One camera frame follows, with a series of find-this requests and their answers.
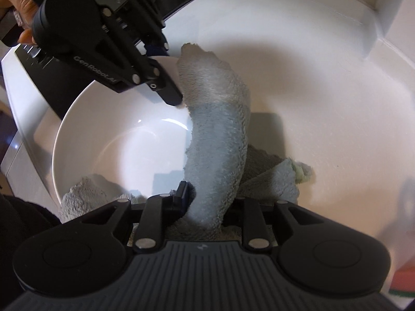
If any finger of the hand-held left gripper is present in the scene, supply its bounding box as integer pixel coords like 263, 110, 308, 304
99, 3, 185, 107
121, 0, 171, 57

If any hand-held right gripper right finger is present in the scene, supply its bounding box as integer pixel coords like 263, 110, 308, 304
224, 197, 320, 252

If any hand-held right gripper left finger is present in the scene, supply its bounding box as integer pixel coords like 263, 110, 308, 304
80, 181, 197, 254

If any green microfibre cloth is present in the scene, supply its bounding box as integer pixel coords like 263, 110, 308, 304
59, 42, 313, 240

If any white ceramic bowl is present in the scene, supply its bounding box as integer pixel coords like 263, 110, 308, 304
52, 55, 195, 208

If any person's left hand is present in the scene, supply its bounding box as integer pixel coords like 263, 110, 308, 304
0, 0, 37, 45

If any white cabinet front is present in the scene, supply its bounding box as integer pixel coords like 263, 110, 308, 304
0, 104, 60, 208

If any pink and green sponge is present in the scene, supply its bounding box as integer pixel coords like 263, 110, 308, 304
389, 261, 415, 299

